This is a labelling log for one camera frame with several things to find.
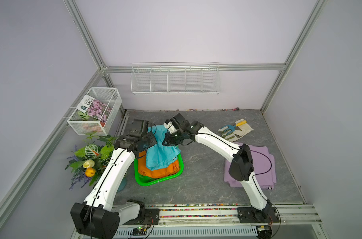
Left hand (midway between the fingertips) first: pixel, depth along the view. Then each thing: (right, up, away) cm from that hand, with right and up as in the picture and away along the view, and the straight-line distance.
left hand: (152, 140), depth 77 cm
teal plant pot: (-19, -26, +6) cm, 33 cm away
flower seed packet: (-29, +17, -3) cm, 34 cm away
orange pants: (+6, -18, +6) cm, 20 cm away
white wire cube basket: (-33, +8, -5) cm, 34 cm away
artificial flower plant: (-19, -5, -21) cm, 29 cm away
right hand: (+5, -1, +5) cm, 7 cm away
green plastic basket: (-5, -21, +1) cm, 22 cm away
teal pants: (+2, -8, +5) cm, 10 cm away
